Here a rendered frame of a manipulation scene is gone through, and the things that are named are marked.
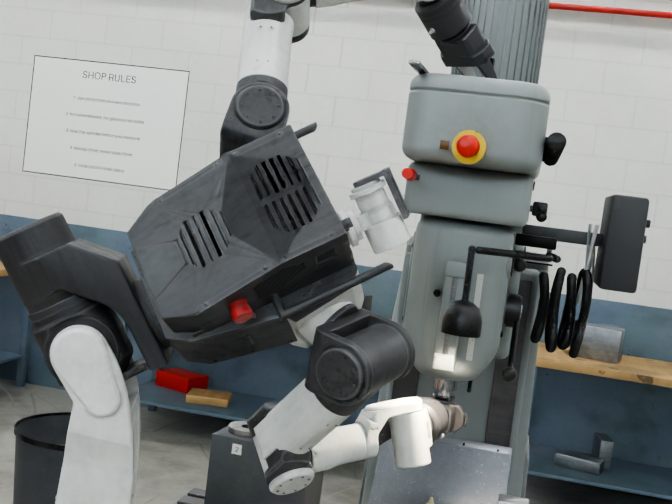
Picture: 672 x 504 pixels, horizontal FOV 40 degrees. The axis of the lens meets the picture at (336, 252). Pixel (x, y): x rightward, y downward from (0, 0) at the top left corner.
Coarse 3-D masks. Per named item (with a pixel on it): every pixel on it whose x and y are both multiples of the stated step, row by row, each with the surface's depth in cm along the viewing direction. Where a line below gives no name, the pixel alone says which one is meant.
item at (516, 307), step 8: (512, 296) 189; (520, 296) 189; (512, 304) 188; (520, 304) 188; (512, 312) 187; (520, 312) 189; (504, 320) 189; (512, 320) 188; (512, 336) 185; (512, 344) 183; (512, 352) 181; (512, 360) 180; (504, 368) 178; (512, 368) 177; (504, 376) 177; (512, 376) 177
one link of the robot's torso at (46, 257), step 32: (32, 224) 137; (64, 224) 141; (0, 256) 139; (32, 256) 137; (64, 256) 137; (96, 256) 137; (32, 288) 138; (64, 288) 137; (96, 288) 138; (128, 288) 138; (32, 320) 140; (128, 320) 139; (160, 352) 140
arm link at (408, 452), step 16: (400, 416) 165; (416, 416) 165; (432, 416) 171; (384, 432) 166; (400, 432) 165; (416, 432) 165; (432, 432) 171; (400, 448) 165; (416, 448) 164; (400, 464) 165; (416, 464) 164
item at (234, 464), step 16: (224, 432) 194; (240, 432) 192; (224, 448) 192; (240, 448) 190; (224, 464) 192; (240, 464) 191; (256, 464) 190; (208, 480) 193; (224, 480) 192; (240, 480) 191; (256, 480) 190; (320, 480) 196; (208, 496) 193; (224, 496) 192; (240, 496) 191; (256, 496) 190; (272, 496) 189; (288, 496) 188; (304, 496) 187; (320, 496) 198
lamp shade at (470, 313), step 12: (456, 300) 167; (468, 300) 167; (456, 312) 164; (468, 312) 163; (480, 312) 166; (444, 324) 165; (456, 324) 163; (468, 324) 163; (480, 324) 165; (468, 336) 163
